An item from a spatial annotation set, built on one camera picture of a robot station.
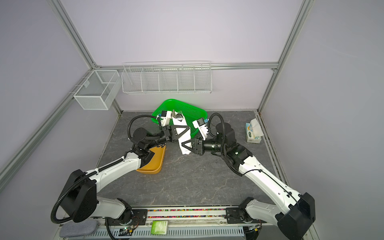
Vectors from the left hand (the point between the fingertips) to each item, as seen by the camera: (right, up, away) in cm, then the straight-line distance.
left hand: (189, 132), depth 62 cm
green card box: (-15, -45, +7) cm, 48 cm away
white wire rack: (-17, +34, +34) cm, 51 cm away
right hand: (-3, -6, +1) cm, 7 cm away
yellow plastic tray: (-21, -20, +22) cm, 37 cm away
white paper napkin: (-2, -2, +1) cm, 3 cm away
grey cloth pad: (-53, -45, +7) cm, 70 cm away
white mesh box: (-63, +26, +36) cm, 77 cm away
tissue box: (+41, -2, +37) cm, 55 cm away
